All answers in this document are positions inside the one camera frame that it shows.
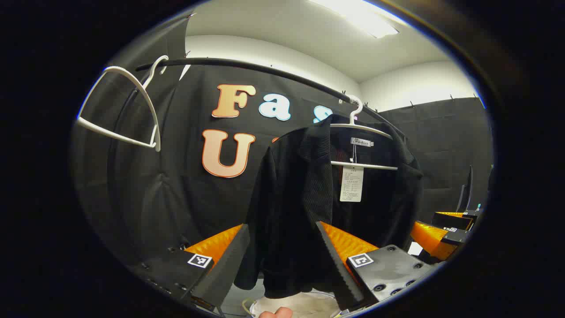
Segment ceiling light panel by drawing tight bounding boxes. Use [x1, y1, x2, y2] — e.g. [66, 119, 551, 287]
[309, 0, 400, 39]

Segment black knit garment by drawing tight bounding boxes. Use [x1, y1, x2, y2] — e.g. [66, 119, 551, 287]
[234, 114, 424, 300]

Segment white laundry hamper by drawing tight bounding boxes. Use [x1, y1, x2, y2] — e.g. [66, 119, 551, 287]
[242, 289, 349, 318]

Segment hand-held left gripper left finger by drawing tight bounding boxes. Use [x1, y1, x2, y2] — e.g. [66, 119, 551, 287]
[130, 223, 251, 316]

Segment black backdrop cloth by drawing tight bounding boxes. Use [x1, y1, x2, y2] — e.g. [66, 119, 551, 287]
[73, 13, 494, 283]

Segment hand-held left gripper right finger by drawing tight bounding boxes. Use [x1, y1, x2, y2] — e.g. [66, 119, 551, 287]
[315, 221, 437, 312]

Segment white clothes hanger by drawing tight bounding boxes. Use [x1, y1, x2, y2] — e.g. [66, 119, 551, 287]
[76, 55, 169, 152]
[330, 95, 399, 171]

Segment black monitor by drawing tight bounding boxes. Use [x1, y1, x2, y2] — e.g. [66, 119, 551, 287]
[456, 166, 474, 213]

